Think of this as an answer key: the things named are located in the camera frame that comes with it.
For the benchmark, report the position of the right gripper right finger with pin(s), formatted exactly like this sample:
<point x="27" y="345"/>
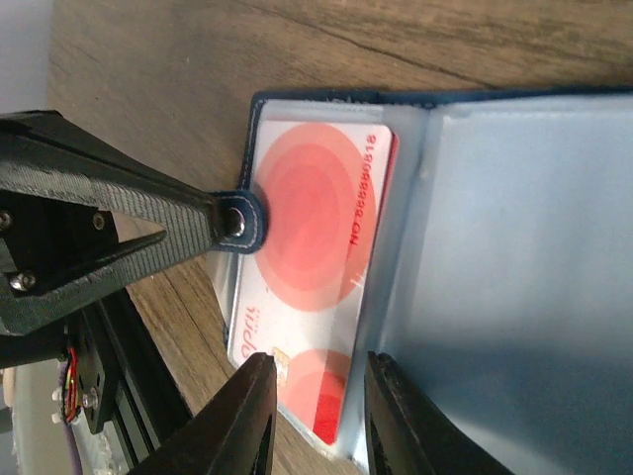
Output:
<point x="407" y="434"/>

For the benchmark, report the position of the red white card in holder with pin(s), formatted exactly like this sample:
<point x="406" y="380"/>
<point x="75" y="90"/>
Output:
<point x="298" y="297"/>

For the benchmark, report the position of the black aluminium frame rail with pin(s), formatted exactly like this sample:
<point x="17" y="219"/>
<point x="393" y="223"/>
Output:
<point x="129" y="396"/>

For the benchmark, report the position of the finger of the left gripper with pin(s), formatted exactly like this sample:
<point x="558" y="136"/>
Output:
<point x="81" y="221"/>

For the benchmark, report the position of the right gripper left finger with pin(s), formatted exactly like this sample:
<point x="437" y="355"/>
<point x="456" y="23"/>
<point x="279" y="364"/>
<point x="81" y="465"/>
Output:
<point x="233" y="434"/>

